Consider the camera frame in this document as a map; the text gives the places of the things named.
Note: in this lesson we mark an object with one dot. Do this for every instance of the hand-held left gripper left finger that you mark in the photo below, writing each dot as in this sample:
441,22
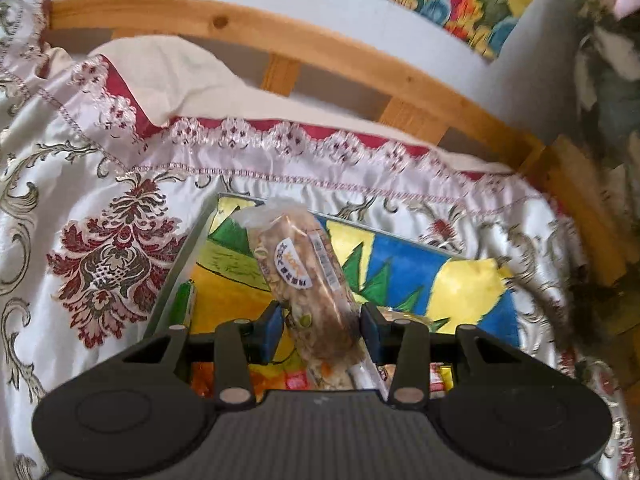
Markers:
272,332

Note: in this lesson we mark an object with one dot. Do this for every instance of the grey tray with drawing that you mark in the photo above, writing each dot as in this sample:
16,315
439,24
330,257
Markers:
450,290

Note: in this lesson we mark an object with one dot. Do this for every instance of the wooden bed frame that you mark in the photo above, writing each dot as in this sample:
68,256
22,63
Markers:
350,60

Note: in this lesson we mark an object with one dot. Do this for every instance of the orange red snack packet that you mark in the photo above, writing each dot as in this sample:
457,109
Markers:
205,377

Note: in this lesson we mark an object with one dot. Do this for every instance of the clear nut bar packet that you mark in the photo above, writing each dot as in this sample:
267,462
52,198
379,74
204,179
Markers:
305,270

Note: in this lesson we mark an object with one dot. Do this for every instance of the floral satin blanket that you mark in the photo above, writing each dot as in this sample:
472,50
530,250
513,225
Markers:
100,210

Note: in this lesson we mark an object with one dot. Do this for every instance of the clear bag of clothes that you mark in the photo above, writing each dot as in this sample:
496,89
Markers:
610,90

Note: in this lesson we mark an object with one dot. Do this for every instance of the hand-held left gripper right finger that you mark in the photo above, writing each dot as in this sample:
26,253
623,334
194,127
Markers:
371,332

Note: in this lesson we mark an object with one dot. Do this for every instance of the green sausage stick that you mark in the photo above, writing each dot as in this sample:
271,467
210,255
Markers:
183,305

